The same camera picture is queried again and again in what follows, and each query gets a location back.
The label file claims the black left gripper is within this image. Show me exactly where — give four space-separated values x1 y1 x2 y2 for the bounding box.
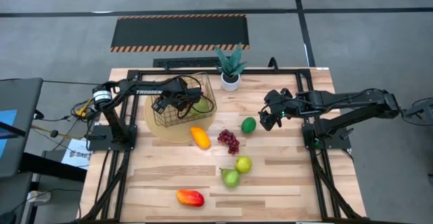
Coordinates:
151 87 203 116

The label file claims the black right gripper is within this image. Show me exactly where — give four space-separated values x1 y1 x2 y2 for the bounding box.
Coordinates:
258 87 298 132

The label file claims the dark green round fruit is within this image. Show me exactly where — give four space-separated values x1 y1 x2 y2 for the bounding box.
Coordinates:
240 116 257 135

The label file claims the speckled green pear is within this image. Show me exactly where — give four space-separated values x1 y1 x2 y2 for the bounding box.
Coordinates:
189 97 211 116

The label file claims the yellow-green apple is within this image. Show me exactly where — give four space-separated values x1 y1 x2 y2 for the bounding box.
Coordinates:
235 155 253 175

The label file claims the orange yellow mango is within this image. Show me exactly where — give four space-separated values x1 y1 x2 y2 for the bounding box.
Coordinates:
189 126 212 150

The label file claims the wire basket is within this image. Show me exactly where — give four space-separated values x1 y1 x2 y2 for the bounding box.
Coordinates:
150 72 218 129

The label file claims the smooth green pear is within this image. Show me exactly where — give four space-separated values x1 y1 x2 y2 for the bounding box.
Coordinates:
219 167 242 189

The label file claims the red grape bunch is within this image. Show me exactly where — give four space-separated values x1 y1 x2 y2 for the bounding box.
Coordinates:
217 129 241 156

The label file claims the black ribbed floor mat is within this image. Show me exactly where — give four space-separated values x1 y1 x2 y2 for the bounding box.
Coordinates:
152 56 223 69

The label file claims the white plant pot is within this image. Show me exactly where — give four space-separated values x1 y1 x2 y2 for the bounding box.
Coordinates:
220 72 242 92

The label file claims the green snake plant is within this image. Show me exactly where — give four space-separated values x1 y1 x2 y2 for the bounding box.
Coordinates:
214 43 248 78

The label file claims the black hazard-striped floor mat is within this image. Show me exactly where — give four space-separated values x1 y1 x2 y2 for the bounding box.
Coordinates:
110 13 250 53

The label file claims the red mango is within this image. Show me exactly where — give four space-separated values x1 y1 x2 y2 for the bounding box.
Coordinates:
175 189 206 208

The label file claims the white printed paper sheet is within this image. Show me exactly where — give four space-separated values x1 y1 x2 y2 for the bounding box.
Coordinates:
60 138 92 171

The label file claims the dark grey side table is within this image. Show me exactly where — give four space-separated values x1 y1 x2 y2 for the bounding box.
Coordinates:
0 77 44 179

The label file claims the white power strip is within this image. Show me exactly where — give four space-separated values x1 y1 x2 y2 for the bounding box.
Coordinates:
26 189 52 204

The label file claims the blue screen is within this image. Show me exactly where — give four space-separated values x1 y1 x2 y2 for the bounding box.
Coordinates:
0 109 18 159

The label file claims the yellow cable connector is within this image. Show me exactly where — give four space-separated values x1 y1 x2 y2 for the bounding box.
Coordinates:
74 98 94 118

